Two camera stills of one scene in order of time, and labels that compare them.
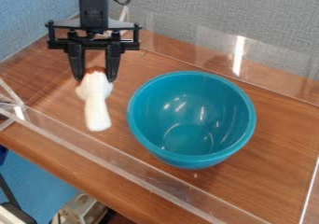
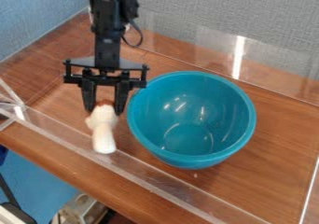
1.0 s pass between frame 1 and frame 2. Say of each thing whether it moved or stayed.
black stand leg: stayed
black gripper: moved
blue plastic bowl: stayed
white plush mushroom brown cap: moved
